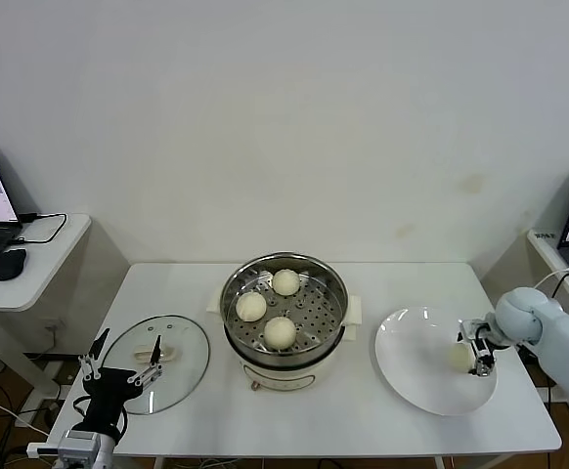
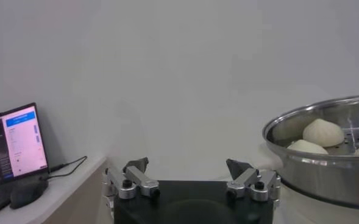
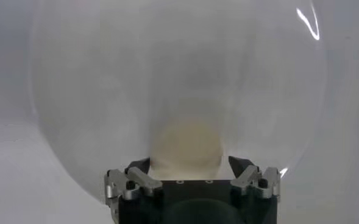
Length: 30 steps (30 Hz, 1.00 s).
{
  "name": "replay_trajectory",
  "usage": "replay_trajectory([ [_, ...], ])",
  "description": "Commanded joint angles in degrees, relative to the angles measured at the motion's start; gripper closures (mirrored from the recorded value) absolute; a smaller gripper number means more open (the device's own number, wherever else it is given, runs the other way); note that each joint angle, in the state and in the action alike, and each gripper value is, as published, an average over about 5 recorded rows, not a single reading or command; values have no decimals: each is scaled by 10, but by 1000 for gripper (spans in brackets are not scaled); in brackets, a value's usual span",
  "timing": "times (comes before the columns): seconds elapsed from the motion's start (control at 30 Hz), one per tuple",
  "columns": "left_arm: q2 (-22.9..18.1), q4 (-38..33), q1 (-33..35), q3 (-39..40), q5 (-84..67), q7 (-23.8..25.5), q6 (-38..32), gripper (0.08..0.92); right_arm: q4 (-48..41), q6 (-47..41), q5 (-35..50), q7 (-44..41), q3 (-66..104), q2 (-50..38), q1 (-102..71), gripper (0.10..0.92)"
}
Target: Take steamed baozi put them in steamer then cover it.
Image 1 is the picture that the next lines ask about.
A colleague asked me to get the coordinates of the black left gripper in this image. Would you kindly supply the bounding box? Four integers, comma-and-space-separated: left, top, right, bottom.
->
78, 327, 164, 439

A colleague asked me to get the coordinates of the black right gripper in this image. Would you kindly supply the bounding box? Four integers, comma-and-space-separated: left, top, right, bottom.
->
456, 318, 501, 378

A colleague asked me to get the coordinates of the white steamed baozi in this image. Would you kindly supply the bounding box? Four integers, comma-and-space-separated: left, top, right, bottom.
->
263, 316, 297, 350
236, 291, 268, 323
448, 343, 475, 375
271, 268, 300, 297

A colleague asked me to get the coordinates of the round glass pot lid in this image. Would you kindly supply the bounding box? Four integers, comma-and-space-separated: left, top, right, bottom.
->
99, 315, 211, 416

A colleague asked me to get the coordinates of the stainless steel steamer basket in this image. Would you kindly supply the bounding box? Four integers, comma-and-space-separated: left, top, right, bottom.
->
219, 252, 350, 366

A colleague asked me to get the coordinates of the round white plate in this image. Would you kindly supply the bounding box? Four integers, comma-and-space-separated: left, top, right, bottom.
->
374, 306, 500, 417

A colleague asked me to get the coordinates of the white side table with mouse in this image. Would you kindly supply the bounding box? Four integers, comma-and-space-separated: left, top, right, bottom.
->
0, 213, 93, 431

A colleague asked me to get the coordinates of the black computer mouse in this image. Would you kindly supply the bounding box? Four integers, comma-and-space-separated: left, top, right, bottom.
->
0, 248, 28, 282

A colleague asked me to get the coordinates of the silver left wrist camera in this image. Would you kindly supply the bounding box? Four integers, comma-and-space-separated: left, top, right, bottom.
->
25, 429, 103, 463

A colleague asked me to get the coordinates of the black cable with adapter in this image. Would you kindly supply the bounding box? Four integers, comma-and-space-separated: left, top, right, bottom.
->
547, 271, 569, 297

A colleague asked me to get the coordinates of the white floor cable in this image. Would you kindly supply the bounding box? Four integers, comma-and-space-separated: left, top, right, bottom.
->
0, 388, 51, 439

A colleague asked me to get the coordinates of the black laptop charger cable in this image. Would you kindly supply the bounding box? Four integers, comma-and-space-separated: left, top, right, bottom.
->
13, 212, 68, 245

